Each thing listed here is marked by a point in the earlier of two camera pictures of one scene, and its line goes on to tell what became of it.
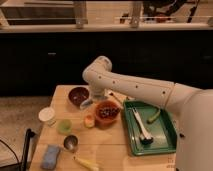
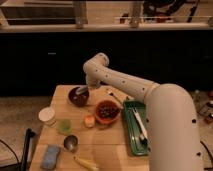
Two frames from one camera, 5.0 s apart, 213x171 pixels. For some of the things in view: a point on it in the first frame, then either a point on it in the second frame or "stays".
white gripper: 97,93 to 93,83
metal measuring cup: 71,142 stays
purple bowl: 78,94 stays
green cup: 64,126 stays
